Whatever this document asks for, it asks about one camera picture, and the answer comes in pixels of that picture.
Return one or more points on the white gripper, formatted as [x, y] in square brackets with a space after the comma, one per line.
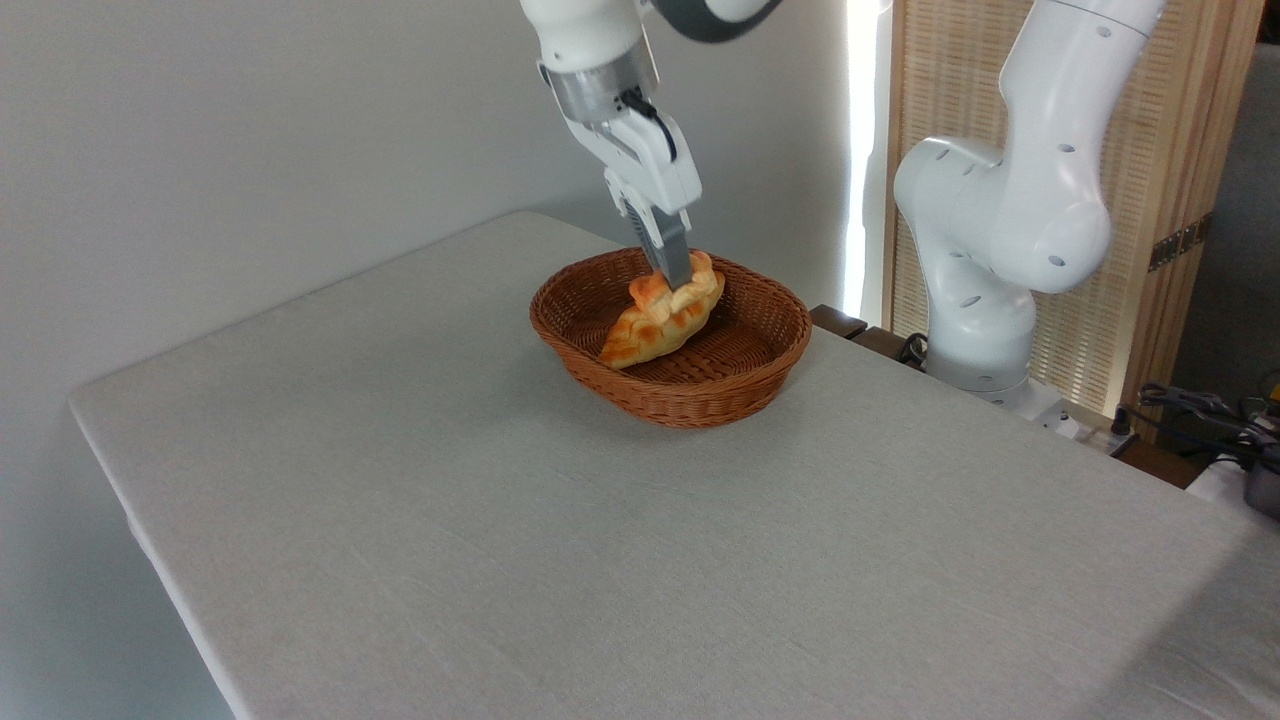
[655, 170]

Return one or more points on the round orange bread bun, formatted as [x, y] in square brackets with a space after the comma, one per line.
[650, 296]

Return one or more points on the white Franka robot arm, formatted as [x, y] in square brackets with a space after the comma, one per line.
[1040, 200]

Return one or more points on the braided golden bread loaf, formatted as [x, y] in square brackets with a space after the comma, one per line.
[650, 342]

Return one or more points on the brown wicker basket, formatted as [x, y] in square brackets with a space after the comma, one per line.
[700, 392]

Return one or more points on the dark wooden board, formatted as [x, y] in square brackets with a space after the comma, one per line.
[850, 325]

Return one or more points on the grey tablecloth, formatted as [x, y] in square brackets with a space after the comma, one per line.
[700, 560]

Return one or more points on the black plug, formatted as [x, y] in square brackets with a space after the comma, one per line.
[1122, 430]

